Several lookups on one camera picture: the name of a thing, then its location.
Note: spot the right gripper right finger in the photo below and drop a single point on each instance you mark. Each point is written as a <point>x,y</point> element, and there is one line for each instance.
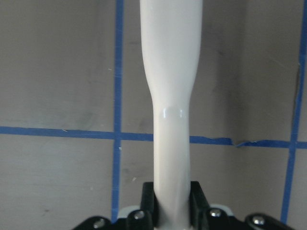
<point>202,215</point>

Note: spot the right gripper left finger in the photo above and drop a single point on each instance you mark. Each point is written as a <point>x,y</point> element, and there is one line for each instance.
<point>144,218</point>

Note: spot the white hand brush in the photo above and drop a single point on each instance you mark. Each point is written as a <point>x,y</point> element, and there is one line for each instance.
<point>171,40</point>

